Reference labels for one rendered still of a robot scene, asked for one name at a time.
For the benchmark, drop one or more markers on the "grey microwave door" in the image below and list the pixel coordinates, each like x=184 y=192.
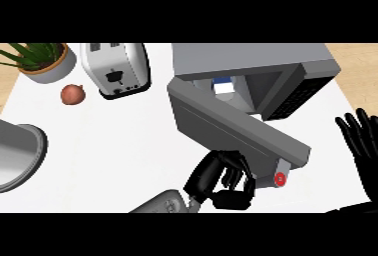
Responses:
x=222 y=120

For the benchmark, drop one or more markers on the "blue and white milk carton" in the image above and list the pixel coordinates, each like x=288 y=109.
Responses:
x=223 y=88

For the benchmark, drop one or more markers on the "green plant in white pot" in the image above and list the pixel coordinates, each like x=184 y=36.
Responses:
x=48 y=68

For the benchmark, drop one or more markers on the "grey metal pot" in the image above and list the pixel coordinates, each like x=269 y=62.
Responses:
x=20 y=153

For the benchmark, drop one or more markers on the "silver toaster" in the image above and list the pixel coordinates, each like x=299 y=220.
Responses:
x=116 y=71

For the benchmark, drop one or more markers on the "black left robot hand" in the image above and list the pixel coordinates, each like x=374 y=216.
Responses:
x=207 y=176

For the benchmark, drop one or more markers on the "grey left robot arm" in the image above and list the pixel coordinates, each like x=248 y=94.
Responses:
x=164 y=204

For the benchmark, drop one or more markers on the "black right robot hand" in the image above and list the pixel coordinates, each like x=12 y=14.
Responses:
x=367 y=160

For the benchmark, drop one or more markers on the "red-brown onion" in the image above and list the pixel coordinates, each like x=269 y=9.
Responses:
x=73 y=95

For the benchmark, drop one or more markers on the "grey microwave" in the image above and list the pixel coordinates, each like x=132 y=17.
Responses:
x=246 y=58

